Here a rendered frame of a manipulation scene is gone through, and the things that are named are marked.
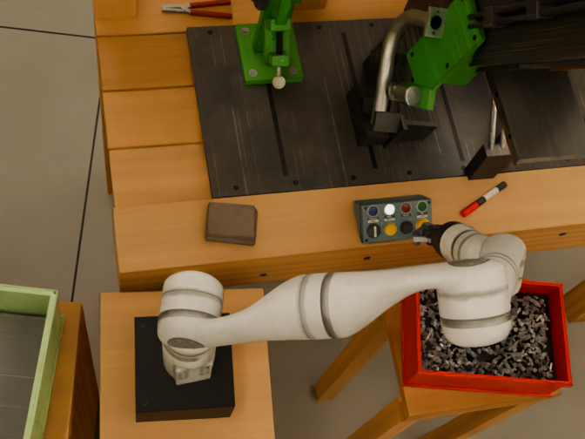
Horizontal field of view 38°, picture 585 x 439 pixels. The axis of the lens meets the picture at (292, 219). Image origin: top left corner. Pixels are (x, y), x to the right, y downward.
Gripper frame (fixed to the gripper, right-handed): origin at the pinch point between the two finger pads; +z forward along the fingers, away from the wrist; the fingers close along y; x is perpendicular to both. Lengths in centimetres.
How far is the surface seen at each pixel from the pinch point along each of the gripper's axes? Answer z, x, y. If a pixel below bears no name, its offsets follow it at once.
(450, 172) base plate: 13.1, -8.9, -10.5
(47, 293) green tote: -3, 4, 74
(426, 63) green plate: 2.7, -32.5, -1.2
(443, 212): 7.8, -1.4, -6.5
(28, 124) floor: 128, -16, 83
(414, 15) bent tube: 3.0, -41.8, 1.0
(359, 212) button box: 5.6, -3.4, 12.8
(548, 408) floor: 64, 75, -64
